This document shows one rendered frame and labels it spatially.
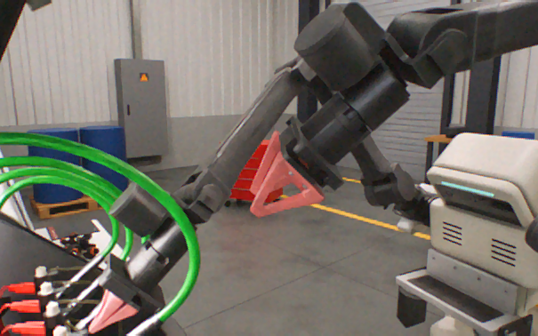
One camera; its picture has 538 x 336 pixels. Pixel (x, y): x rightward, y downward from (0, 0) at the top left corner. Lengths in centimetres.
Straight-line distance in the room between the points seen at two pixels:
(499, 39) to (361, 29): 15
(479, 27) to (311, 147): 20
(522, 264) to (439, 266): 19
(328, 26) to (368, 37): 4
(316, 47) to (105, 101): 707
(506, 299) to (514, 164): 28
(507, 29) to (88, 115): 704
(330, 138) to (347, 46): 9
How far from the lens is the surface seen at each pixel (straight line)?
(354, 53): 38
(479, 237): 97
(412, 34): 43
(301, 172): 39
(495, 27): 47
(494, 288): 96
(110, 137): 547
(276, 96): 78
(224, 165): 64
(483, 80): 632
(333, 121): 41
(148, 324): 55
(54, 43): 723
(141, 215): 57
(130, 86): 721
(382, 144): 747
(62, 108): 721
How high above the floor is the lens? 148
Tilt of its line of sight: 11 degrees down
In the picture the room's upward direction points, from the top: straight up
